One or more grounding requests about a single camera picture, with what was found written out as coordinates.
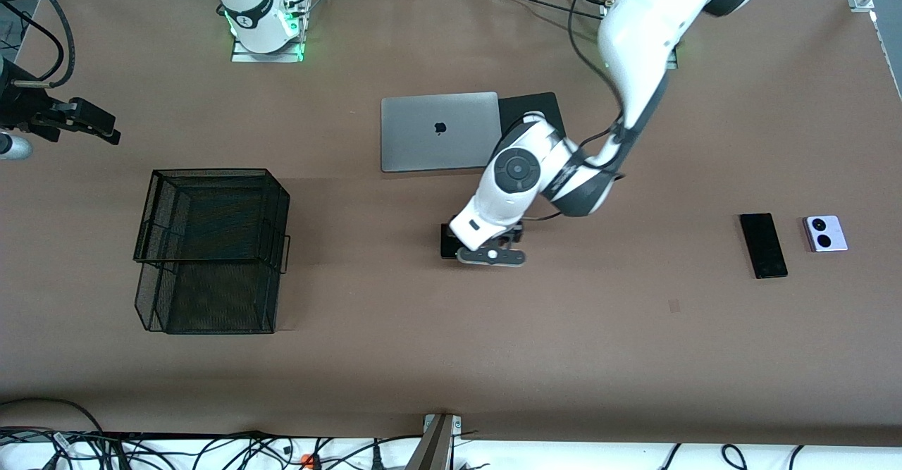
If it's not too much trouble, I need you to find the thick black floor cable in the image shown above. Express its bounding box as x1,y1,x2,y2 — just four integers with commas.
0,397,105,435

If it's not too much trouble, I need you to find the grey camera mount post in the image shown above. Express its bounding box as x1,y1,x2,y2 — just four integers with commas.
404,414,464,470

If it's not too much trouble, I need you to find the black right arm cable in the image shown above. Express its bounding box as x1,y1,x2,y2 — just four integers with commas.
0,0,76,87

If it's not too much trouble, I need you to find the long black smartphone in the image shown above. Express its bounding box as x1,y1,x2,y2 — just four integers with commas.
739,213,789,280

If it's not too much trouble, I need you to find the black mesh two-tier tray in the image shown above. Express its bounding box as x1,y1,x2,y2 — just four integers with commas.
133,168,292,335

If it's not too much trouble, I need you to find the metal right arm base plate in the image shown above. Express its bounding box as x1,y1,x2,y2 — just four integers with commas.
231,0,309,63

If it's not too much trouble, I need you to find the black mouse pad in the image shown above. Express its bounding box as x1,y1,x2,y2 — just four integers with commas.
498,92,566,148

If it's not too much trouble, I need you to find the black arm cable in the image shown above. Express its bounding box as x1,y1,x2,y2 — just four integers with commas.
0,0,76,87
525,0,628,224

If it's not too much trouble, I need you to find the black cable on table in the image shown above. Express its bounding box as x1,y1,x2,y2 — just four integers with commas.
481,0,610,20

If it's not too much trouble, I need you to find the small black flip phone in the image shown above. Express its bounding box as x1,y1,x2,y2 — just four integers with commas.
440,223,471,260

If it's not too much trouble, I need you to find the lavender flip phone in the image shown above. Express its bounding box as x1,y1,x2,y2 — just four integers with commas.
803,215,849,253

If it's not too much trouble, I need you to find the silver closed laptop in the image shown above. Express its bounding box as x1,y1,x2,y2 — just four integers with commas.
381,92,505,173

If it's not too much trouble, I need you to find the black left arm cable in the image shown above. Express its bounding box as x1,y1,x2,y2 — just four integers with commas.
525,0,628,224

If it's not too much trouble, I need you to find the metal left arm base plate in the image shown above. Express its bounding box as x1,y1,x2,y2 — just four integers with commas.
601,1,679,69

